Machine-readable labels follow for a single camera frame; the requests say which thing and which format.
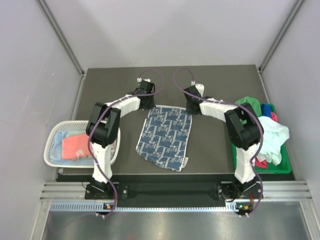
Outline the grey slotted cable duct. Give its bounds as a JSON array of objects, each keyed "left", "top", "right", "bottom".
[{"left": 50, "top": 201, "right": 249, "bottom": 213}]

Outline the white perforated plastic basket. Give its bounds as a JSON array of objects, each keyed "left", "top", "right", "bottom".
[{"left": 43, "top": 120, "right": 121, "bottom": 168}]

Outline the pink bunny towel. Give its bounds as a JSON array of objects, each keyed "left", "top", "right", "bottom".
[{"left": 61, "top": 133, "right": 93, "bottom": 160}]

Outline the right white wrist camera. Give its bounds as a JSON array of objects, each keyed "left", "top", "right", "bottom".
[{"left": 191, "top": 80, "right": 205, "bottom": 97}]

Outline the left aluminium frame post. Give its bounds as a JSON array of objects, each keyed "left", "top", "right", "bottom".
[{"left": 36, "top": 0, "right": 85, "bottom": 76}]

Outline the green towel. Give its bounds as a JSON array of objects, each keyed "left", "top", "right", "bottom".
[{"left": 235, "top": 96, "right": 262, "bottom": 117}]

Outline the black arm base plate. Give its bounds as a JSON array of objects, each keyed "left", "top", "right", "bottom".
[{"left": 85, "top": 181, "right": 262, "bottom": 207}]

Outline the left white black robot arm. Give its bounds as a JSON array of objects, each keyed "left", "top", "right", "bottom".
[{"left": 86, "top": 78, "right": 156, "bottom": 199}]

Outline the blue towel in bin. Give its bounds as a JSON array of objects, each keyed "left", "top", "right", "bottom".
[{"left": 260, "top": 103, "right": 273, "bottom": 118}]

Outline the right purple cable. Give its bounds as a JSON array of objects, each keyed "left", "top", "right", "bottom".
[{"left": 173, "top": 67, "right": 265, "bottom": 218}]

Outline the cream lettered folded towel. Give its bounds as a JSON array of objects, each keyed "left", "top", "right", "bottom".
[{"left": 65, "top": 131, "right": 83, "bottom": 138}]

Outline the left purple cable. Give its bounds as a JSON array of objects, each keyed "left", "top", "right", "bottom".
[{"left": 86, "top": 68, "right": 165, "bottom": 217}]

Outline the right aluminium frame post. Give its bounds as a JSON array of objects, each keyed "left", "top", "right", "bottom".
[{"left": 258, "top": 0, "right": 306, "bottom": 74}]

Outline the white mint towel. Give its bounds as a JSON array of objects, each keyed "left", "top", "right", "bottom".
[{"left": 257, "top": 116, "right": 290, "bottom": 166}]

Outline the aluminium frame post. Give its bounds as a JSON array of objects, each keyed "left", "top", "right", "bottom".
[
  {"left": 258, "top": 0, "right": 306, "bottom": 74},
  {"left": 36, "top": 0, "right": 85, "bottom": 76}
]

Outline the green plastic bin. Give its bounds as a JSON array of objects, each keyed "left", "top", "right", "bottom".
[{"left": 231, "top": 103, "right": 292, "bottom": 174}]

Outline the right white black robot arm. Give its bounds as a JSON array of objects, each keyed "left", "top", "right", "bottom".
[{"left": 183, "top": 85, "right": 263, "bottom": 198}]

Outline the purple cable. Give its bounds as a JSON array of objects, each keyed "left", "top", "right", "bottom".
[
  {"left": 86, "top": 68, "right": 165, "bottom": 217},
  {"left": 173, "top": 67, "right": 265, "bottom": 218}
]

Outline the blue white patterned towel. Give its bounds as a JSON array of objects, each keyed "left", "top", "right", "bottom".
[{"left": 135, "top": 105, "right": 193, "bottom": 173}]

